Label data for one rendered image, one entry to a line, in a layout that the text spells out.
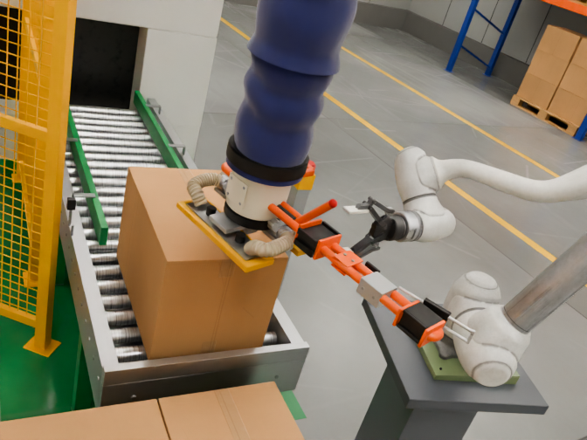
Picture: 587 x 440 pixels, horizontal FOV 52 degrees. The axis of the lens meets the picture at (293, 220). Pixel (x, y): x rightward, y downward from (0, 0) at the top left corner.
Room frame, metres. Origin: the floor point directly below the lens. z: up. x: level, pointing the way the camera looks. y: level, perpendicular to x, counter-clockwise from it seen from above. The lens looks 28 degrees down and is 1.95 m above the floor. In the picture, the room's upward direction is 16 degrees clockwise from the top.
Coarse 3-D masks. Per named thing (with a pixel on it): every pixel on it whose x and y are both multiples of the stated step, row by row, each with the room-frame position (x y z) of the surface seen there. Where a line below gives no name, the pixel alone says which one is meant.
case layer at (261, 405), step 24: (264, 384) 1.49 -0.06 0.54; (96, 408) 1.21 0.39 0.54; (120, 408) 1.23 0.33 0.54; (144, 408) 1.25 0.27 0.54; (168, 408) 1.28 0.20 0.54; (192, 408) 1.31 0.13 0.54; (216, 408) 1.33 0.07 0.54; (240, 408) 1.36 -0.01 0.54; (264, 408) 1.39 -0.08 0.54; (0, 432) 1.04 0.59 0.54; (24, 432) 1.06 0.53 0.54; (48, 432) 1.08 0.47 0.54; (72, 432) 1.10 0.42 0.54; (96, 432) 1.13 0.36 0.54; (120, 432) 1.15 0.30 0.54; (144, 432) 1.17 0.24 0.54; (168, 432) 1.20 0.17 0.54; (192, 432) 1.22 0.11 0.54; (216, 432) 1.24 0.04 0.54; (240, 432) 1.27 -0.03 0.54; (264, 432) 1.29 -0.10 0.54; (288, 432) 1.32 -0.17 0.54
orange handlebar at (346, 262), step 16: (304, 176) 1.71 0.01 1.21; (272, 208) 1.44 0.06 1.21; (288, 208) 1.46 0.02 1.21; (288, 224) 1.39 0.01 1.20; (336, 256) 1.28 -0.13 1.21; (352, 256) 1.30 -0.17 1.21; (352, 272) 1.24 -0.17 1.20; (368, 272) 1.26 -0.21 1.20; (384, 304) 1.17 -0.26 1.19; (400, 304) 1.19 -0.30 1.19; (432, 336) 1.09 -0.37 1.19
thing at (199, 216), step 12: (180, 204) 1.51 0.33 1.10; (192, 204) 1.52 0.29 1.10; (204, 204) 1.54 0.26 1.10; (192, 216) 1.47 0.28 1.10; (204, 216) 1.48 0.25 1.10; (204, 228) 1.43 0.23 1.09; (216, 228) 1.43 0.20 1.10; (216, 240) 1.39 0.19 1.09; (228, 240) 1.39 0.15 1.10; (240, 240) 1.39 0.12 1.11; (228, 252) 1.35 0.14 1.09; (240, 252) 1.35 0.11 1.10; (240, 264) 1.32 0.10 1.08; (252, 264) 1.33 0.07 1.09; (264, 264) 1.35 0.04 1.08
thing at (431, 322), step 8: (408, 304) 1.16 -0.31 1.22; (416, 304) 1.17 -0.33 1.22; (400, 312) 1.13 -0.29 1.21; (408, 312) 1.13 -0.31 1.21; (416, 312) 1.13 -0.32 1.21; (424, 312) 1.14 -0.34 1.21; (432, 312) 1.15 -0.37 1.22; (400, 320) 1.13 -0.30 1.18; (408, 320) 1.12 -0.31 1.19; (416, 320) 1.10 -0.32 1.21; (424, 320) 1.11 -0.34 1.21; (432, 320) 1.12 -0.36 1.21; (440, 320) 1.13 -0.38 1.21; (400, 328) 1.12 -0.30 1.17; (408, 328) 1.12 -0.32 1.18; (416, 328) 1.11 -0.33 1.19; (424, 328) 1.09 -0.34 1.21; (432, 328) 1.09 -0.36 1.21; (416, 336) 1.10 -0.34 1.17; (424, 336) 1.08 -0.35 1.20; (424, 344) 1.09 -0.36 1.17
